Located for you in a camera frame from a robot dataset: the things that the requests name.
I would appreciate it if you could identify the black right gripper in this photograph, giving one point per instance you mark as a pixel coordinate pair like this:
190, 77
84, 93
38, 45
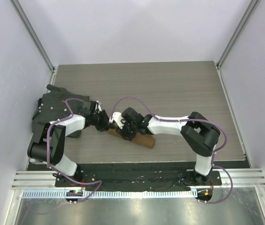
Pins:
123, 131

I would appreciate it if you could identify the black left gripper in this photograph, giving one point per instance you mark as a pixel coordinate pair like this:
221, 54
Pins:
105, 124

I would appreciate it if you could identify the brown cloth napkin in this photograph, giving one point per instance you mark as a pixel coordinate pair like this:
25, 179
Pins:
144, 140

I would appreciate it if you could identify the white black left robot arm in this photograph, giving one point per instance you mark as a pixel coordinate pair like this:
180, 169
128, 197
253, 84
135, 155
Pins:
48, 140

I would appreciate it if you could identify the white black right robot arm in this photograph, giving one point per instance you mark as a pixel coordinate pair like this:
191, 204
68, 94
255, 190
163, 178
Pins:
197, 131

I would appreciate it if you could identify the dark striped folded shirt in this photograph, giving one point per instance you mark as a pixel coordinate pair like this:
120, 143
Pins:
52, 106

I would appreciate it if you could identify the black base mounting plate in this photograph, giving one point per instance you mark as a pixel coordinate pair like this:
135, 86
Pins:
140, 177

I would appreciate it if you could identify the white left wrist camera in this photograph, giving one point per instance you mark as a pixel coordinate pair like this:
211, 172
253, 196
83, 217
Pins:
98, 106

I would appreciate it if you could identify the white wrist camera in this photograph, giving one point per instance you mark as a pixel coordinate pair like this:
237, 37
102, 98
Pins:
117, 118
98, 106

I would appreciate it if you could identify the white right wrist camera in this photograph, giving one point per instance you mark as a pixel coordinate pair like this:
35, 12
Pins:
117, 118

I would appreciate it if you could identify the white slotted cable duct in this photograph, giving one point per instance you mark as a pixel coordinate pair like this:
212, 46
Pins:
77, 194

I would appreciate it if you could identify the aluminium frame rail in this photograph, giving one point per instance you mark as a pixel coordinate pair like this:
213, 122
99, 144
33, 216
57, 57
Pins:
45, 180

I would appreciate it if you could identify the left aluminium corner post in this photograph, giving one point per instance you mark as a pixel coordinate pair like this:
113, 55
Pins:
28, 26

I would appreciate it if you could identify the aluminium corner post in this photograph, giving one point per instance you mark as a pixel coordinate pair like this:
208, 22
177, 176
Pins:
237, 32
28, 26

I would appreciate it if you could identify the right aluminium corner post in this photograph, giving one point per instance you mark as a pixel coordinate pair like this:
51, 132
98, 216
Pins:
237, 32

